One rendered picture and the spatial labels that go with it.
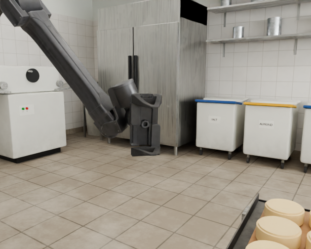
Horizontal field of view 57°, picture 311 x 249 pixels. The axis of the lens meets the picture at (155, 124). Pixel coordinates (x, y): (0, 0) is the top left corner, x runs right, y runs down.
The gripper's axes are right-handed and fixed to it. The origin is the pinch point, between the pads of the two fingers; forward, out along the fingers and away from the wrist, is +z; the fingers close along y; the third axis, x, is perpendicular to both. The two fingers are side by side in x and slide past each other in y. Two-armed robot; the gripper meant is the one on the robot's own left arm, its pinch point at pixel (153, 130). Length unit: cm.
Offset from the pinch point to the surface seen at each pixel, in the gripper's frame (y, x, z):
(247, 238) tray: 8.0, -5.1, 27.6
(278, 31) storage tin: -66, -224, -263
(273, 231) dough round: 5.9, -6.7, 30.1
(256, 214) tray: 8.0, -9.8, 22.5
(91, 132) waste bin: 98, -6, -465
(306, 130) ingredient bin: 46, -224, -199
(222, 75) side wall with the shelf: -11, -190, -335
